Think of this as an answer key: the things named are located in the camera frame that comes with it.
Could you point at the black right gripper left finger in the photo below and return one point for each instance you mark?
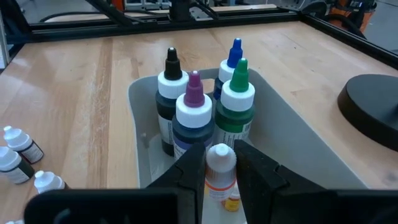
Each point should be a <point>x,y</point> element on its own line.
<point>124,208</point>

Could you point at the small orange-labelled coloring bottle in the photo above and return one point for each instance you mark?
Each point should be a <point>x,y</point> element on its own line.
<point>220,174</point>

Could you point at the grey plastic caddy bin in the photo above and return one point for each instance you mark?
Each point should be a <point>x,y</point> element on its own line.
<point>295,140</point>

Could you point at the large black-capped coloring bottle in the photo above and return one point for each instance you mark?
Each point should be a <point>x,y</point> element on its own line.
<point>172,84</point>

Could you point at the small yellow coloring bottle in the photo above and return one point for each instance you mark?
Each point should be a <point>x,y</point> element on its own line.
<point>232,203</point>

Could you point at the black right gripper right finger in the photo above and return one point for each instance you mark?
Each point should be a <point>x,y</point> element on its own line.
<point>311,208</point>

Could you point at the white globe table lamp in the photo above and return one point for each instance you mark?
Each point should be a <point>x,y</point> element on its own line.
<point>373,109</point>

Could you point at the large purple-capped coloring bottle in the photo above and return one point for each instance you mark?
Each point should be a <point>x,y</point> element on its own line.
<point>192,115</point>

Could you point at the small dark red coloring bottle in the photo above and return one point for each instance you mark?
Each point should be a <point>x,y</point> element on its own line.
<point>18,141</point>

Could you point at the large blue-capped coloring bottle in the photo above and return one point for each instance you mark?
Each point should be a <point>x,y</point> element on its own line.
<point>234,54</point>

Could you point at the large green-capped coloring bottle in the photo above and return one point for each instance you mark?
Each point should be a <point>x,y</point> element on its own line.
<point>237,99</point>

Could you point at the black aluminium table frame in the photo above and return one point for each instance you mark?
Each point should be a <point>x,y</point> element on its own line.
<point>93,32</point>

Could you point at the orange machine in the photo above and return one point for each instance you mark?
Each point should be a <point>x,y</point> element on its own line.
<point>367,15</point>

